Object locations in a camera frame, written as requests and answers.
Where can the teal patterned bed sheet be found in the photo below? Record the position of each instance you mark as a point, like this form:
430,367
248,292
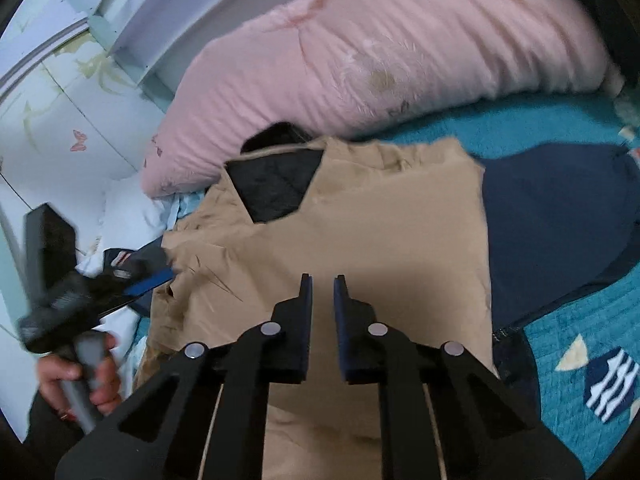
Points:
575,110

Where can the person's left forearm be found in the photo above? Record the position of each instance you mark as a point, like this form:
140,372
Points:
50,435

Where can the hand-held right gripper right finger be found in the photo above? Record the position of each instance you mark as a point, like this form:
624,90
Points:
346,332

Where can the pale headboard shelf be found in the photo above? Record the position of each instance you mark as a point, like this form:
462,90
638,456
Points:
150,35

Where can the white pillow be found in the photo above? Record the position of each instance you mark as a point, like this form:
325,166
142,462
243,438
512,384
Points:
130,210

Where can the pink quilt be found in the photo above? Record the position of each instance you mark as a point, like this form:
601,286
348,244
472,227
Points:
375,50

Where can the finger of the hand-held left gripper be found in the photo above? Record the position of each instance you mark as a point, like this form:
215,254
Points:
150,284

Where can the tan jacket with black lining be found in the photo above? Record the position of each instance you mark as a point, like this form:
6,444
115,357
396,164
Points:
375,220

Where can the grey and navy jacket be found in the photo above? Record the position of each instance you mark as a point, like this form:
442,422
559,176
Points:
550,220

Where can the person's left hand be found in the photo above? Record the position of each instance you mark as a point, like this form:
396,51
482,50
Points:
107,385

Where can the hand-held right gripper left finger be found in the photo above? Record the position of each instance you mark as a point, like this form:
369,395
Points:
299,332

